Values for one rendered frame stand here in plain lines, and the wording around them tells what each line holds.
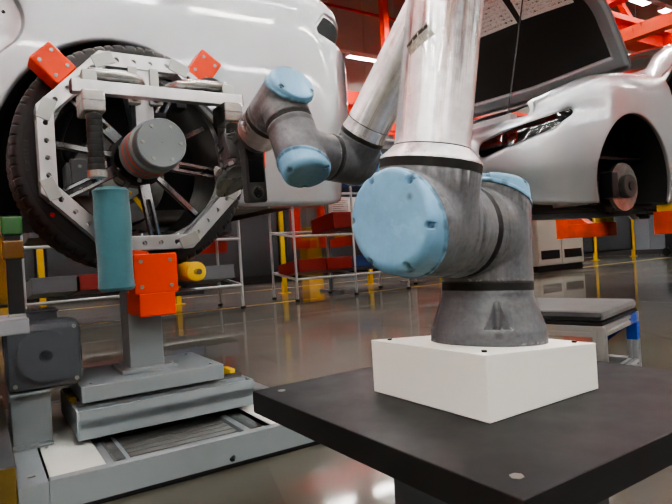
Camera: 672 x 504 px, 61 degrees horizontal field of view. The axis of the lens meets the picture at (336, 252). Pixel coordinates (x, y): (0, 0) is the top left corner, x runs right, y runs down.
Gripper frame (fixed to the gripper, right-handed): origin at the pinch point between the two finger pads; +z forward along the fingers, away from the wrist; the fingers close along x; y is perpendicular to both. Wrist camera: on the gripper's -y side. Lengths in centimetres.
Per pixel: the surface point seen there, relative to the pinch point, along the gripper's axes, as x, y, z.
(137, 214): -9, 41, 79
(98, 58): 15, 53, 16
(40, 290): -31, 152, 397
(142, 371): 5, -21, 64
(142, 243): 6.9, 7.6, 37.1
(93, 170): 23.8, 13.4, 11.1
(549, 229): -759, 166, 357
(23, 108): 32, 46, 31
